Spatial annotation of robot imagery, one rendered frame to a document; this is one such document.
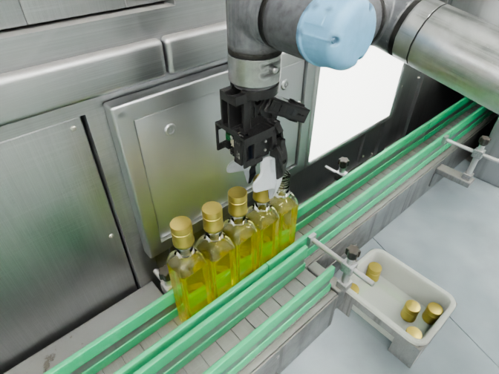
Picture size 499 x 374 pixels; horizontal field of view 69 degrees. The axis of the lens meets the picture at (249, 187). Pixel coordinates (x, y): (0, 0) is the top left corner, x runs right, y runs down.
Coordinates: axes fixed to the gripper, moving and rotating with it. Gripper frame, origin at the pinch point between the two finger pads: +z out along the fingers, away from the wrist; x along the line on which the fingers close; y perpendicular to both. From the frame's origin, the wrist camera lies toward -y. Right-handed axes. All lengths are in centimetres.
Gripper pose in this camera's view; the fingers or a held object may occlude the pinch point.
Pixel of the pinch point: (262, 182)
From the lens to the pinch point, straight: 66.0
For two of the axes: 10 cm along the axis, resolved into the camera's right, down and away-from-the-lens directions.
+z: 0.0, 7.7, 6.4
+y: -7.6, 4.2, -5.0
